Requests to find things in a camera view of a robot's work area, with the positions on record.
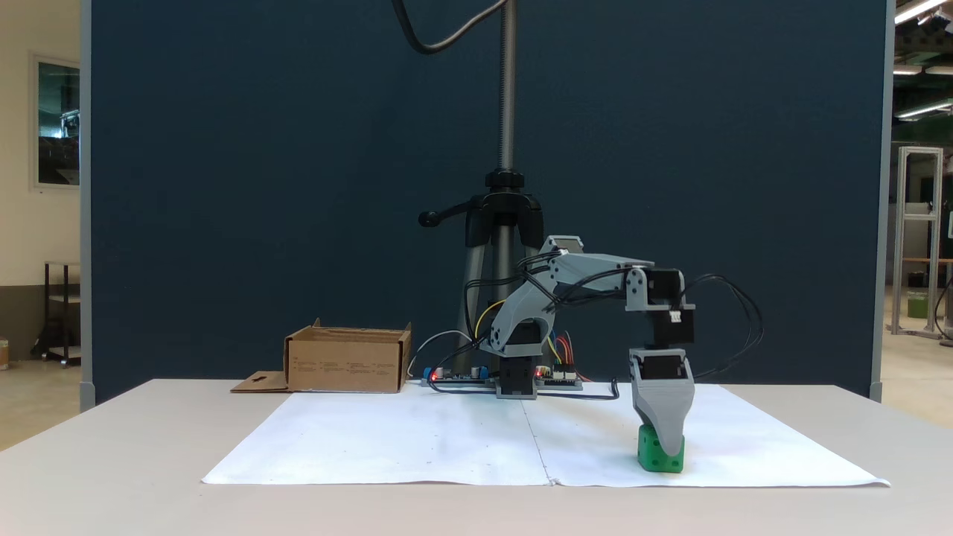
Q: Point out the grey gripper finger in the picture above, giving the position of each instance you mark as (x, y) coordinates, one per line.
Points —
(665, 409)

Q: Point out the framed wall window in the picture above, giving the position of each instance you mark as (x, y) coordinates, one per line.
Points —
(58, 123)

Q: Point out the aluminium profile frame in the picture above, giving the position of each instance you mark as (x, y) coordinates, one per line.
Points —
(902, 238)

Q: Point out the circuit board with blue capacitors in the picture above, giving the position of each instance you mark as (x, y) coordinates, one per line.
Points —
(454, 378)

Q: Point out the brown cardboard box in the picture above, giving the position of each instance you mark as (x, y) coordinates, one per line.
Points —
(346, 365)

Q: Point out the ceiling tube light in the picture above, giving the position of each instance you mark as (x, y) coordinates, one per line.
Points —
(923, 110)
(917, 10)

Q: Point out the black shelf cart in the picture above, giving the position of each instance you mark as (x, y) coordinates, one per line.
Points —
(63, 313)

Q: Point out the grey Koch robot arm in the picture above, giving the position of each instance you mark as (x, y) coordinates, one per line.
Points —
(521, 313)

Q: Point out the dark blue partition panel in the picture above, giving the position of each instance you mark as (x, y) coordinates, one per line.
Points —
(223, 186)

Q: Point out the green bin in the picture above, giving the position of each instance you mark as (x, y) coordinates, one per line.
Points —
(917, 305)

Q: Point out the black grey tripod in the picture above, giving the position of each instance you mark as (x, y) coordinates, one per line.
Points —
(507, 89)

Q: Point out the white paper sheet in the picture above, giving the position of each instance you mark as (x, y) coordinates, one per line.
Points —
(387, 439)
(744, 439)

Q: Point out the green die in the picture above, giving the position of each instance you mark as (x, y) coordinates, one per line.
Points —
(651, 455)

